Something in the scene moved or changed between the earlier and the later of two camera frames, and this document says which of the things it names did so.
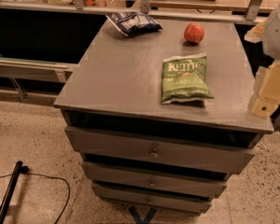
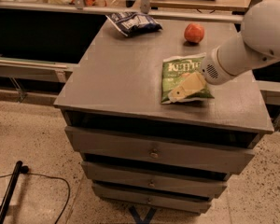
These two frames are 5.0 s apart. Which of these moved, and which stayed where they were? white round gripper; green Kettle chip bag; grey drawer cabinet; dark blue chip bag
Moved: white round gripper
Stayed: grey drawer cabinet; dark blue chip bag; green Kettle chip bag
